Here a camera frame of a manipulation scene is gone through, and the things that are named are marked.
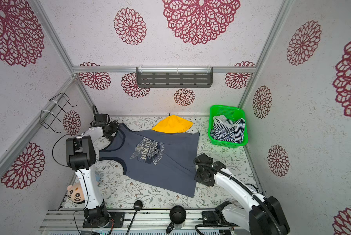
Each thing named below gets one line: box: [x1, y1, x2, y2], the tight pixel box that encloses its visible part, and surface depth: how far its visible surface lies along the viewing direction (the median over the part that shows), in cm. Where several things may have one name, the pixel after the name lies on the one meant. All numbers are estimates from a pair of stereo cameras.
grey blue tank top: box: [99, 123, 201, 198], surface depth 98 cm
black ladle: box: [125, 199, 144, 235], surface depth 79 cm
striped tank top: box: [210, 114, 246, 144], surface depth 107 cm
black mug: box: [165, 205, 187, 235], surface depth 71 cm
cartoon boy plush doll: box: [66, 183, 85, 204], surface depth 76 cm
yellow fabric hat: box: [151, 115, 194, 134], surface depth 115 cm
